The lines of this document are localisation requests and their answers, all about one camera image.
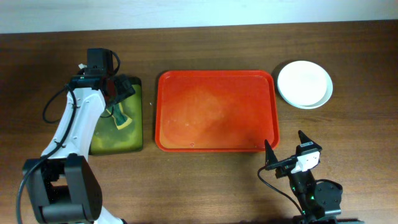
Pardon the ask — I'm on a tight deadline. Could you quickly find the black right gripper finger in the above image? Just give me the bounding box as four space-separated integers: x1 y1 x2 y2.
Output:
298 130 313 146
264 140 278 167

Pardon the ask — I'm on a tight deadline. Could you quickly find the green and yellow sponge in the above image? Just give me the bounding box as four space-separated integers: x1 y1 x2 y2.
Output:
106 103 132 130

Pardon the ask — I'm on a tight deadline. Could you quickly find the white plate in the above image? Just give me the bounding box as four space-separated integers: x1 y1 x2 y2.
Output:
277 60 328 107

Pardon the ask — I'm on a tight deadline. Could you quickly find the light green plate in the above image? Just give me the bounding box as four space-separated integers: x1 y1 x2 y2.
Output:
277 74 333 110

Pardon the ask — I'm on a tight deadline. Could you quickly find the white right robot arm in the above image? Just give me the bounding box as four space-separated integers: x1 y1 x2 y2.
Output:
258 131 343 223

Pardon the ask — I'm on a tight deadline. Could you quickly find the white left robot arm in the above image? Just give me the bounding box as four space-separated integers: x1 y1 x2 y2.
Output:
16 48 136 223

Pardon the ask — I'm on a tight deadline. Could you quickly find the black tray with yellow liquid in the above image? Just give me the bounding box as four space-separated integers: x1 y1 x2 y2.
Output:
89 77 143 156

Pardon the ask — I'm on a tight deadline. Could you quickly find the red plastic tray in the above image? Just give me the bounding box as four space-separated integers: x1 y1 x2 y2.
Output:
154 70 280 152

